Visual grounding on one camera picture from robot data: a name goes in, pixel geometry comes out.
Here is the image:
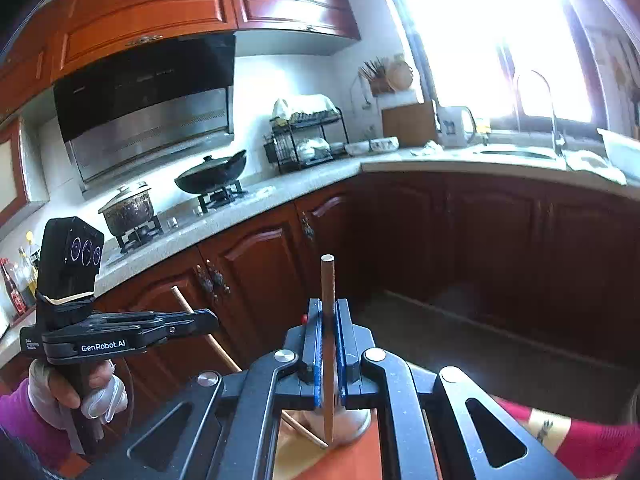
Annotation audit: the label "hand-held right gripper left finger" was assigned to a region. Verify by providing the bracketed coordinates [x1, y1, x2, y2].
[80, 299, 323, 480]

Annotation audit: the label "round woven pad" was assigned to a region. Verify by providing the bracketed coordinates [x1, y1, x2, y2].
[389, 59, 416, 93]

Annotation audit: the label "black wok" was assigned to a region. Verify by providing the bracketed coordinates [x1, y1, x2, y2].
[174, 149, 248, 196]

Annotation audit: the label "printed blanket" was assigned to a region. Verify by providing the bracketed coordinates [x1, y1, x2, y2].
[272, 395, 640, 480]

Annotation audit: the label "red label sauce bottle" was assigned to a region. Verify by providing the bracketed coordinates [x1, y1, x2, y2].
[1, 257, 27, 315]

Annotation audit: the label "white printed cup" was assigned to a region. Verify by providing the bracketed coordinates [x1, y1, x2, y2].
[297, 402, 373, 447]

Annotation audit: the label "white kettle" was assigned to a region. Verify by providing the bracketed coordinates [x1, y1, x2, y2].
[438, 105, 478, 149]

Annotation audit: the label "wall chopstick holder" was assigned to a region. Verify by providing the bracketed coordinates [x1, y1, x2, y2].
[357, 56, 397, 97]

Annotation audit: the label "wooden chopstick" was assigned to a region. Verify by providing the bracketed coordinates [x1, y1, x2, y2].
[320, 255, 337, 443]
[171, 286, 330, 448]

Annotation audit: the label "window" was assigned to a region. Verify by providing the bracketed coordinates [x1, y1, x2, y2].
[384, 0, 613, 133]

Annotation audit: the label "white plastic bag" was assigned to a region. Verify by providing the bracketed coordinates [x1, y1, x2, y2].
[272, 94, 337, 122]

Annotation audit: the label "pot with glass lid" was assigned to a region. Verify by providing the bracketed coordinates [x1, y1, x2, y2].
[97, 182, 157, 237]

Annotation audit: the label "person's left hand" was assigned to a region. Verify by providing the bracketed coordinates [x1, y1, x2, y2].
[27, 357, 130, 453]

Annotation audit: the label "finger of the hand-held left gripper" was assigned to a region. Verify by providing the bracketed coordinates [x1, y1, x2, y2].
[92, 309, 215, 330]
[125, 316, 220, 349]

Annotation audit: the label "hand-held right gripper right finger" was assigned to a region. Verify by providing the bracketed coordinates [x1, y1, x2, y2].
[336, 299, 576, 480]

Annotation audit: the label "wooden wall cabinets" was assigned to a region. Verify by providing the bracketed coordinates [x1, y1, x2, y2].
[0, 0, 362, 226]

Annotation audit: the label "white cloth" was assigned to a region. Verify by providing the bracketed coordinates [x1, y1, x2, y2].
[566, 149, 628, 186]

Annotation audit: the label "gas stove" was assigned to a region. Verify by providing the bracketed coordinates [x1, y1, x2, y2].
[105, 180, 251, 261]

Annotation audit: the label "wooden cutting board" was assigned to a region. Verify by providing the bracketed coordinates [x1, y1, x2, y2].
[381, 101, 439, 147]

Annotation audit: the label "black wire dish rack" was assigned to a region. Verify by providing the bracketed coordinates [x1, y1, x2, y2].
[263, 107, 351, 173]

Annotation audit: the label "white stone countertop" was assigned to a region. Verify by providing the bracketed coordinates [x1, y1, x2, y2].
[0, 145, 640, 366]

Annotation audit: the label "patterned ceramic bowl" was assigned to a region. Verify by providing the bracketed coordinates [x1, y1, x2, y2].
[344, 136, 400, 156]

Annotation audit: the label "wooden base cabinets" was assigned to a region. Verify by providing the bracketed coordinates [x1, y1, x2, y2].
[0, 172, 640, 461]

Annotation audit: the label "metal faucet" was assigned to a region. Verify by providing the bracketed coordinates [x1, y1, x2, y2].
[514, 70, 567, 157]

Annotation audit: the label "person's left forearm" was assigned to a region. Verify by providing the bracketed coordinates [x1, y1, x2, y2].
[0, 377, 76, 471]

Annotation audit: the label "kitchen sink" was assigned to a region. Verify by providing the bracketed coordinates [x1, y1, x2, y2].
[479, 144, 560, 162]

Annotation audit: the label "black steel range hood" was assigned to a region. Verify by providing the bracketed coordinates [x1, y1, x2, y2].
[52, 32, 237, 196]

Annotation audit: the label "clear oil bottle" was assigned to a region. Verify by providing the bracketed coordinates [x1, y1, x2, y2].
[17, 245, 40, 303]

